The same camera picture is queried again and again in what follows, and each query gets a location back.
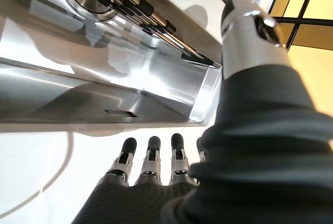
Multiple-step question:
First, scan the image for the stainless steel sink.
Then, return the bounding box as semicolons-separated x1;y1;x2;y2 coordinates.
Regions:
0;0;224;126

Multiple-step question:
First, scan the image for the black sink dish rack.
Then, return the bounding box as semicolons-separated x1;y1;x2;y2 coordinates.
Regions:
58;0;216;68

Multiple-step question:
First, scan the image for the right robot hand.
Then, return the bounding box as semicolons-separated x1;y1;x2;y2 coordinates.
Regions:
74;0;333;224

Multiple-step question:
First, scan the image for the thin white cord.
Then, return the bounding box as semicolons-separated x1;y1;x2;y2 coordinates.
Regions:
0;130;76;221

